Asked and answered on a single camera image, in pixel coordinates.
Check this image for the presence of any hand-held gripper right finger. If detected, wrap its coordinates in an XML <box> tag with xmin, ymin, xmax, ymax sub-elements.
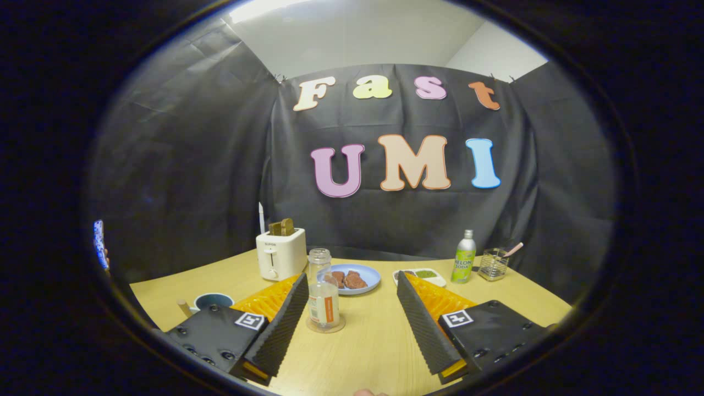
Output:
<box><xmin>396</xmin><ymin>269</ymin><xmax>552</xmax><ymax>386</ymax></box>

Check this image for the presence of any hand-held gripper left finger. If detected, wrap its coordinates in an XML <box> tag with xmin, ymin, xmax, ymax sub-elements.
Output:
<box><xmin>164</xmin><ymin>272</ymin><xmax>310</xmax><ymax>387</ymax></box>

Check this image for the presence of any clear glass juice bottle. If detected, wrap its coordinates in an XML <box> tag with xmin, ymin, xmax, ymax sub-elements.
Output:
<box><xmin>307</xmin><ymin>248</ymin><xmax>340</xmax><ymax>331</ymax></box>

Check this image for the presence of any round wooden coaster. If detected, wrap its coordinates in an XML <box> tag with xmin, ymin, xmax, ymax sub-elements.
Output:
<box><xmin>306</xmin><ymin>313</ymin><xmax>347</xmax><ymax>334</ymax></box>

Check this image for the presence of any blue cup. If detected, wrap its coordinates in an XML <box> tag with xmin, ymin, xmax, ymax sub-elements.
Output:
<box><xmin>177</xmin><ymin>293</ymin><xmax>235</xmax><ymax>318</ymax></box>

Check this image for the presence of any green soda bottle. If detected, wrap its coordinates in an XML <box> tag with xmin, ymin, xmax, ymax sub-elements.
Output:
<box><xmin>451</xmin><ymin>229</ymin><xmax>477</xmax><ymax>284</ymax></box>

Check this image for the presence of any white rectangular dish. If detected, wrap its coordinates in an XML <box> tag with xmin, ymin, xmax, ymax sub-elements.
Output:
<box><xmin>393</xmin><ymin>268</ymin><xmax>447</xmax><ymax>288</ymax></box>

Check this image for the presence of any wooden table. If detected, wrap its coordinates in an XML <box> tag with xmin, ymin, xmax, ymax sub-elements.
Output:
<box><xmin>129</xmin><ymin>250</ymin><xmax>574</xmax><ymax>396</ymax></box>

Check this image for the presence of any white toaster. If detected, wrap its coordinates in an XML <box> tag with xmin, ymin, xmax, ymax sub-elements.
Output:
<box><xmin>256</xmin><ymin>228</ymin><xmax>307</xmax><ymax>282</ymax></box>

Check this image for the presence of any blue plate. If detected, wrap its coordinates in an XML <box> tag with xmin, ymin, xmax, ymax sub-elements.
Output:
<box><xmin>318</xmin><ymin>264</ymin><xmax>381</xmax><ymax>296</ymax></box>

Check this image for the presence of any clear glass holder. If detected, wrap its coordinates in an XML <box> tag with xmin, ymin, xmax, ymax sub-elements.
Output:
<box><xmin>477</xmin><ymin>248</ymin><xmax>509</xmax><ymax>282</ymax></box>

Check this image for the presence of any black backdrop cloth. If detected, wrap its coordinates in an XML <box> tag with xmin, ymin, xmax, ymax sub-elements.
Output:
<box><xmin>82</xmin><ymin>19</ymin><xmax>617</xmax><ymax>306</ymax></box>

